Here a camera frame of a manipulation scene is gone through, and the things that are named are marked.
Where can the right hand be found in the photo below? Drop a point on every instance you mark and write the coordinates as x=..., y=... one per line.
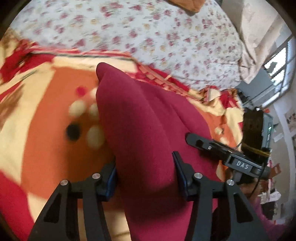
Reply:
x=251, y=190

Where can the orange red cream love blanket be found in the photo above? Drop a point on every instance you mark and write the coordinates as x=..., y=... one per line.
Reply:
x=50, y=122

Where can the beige curtain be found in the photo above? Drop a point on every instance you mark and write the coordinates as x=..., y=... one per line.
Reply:
x=260, y=28

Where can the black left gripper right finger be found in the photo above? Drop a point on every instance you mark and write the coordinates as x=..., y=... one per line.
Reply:
x=220, y=210

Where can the white floral quilt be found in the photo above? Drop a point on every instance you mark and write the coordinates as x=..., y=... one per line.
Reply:
x=197, y=49

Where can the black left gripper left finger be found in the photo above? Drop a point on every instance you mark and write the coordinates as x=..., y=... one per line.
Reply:
x=58, y=219

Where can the window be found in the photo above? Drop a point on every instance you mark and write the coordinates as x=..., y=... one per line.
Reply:
x=280, y=67

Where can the brown checkered plush cushion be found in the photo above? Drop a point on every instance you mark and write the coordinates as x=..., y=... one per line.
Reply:
x=189, y=5

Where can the dark red garment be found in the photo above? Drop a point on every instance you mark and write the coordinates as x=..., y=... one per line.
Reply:
x=143, y=125

